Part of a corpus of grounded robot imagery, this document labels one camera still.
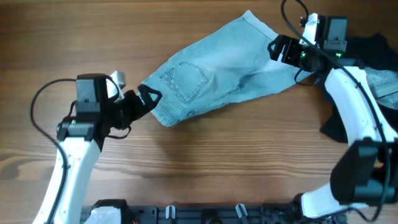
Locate black cable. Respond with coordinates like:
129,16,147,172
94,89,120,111
29,77,78,224
280,0,391,222

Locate dark clothes pile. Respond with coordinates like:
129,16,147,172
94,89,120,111
320,34,397,145

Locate left black cable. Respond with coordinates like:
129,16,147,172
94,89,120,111
29,77,78,224

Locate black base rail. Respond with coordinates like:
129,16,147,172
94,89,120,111
80,203,348,224

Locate right black cable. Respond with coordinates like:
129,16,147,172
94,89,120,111
280,0,391,222

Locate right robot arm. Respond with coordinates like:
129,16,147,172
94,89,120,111
267,14,397,220

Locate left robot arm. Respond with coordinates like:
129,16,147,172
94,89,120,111
34,72,162,223

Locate grey patterned garment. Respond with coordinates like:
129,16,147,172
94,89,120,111
364,67,397,110

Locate light blue denim shorts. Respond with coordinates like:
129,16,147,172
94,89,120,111
143,11,309,127

